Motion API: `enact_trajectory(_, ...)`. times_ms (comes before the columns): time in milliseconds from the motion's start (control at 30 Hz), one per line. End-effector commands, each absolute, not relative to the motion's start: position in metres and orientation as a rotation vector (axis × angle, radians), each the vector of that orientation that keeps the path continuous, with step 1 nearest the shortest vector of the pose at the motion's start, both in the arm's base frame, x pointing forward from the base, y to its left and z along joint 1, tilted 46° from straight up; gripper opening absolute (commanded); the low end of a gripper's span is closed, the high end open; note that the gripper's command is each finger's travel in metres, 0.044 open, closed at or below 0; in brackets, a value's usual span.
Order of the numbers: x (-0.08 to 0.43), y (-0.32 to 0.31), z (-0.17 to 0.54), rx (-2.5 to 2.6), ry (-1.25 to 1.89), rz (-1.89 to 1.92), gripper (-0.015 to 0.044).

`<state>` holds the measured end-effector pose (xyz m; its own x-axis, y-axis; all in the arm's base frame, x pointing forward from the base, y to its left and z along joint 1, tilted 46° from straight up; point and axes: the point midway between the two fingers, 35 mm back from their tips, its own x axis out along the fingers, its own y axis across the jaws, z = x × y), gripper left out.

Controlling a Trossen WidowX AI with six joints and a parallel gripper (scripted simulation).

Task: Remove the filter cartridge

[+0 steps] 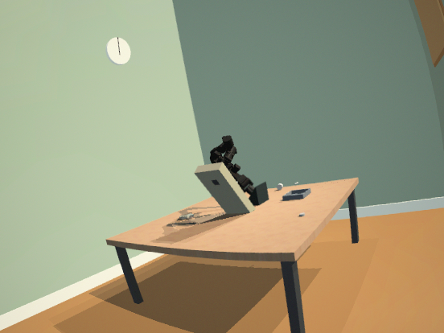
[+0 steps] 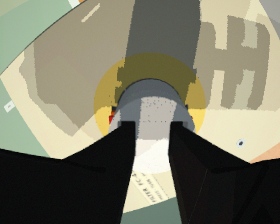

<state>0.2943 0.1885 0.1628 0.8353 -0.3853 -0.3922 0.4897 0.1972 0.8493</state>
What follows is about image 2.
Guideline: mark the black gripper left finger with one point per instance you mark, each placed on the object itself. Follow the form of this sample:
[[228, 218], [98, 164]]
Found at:
[[88, 187]]

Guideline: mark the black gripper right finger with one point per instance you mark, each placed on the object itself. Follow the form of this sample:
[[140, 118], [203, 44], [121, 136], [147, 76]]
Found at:
[[214, 186]]

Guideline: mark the white cylinder with two slots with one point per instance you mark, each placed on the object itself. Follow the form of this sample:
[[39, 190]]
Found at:
[[153, 105]]

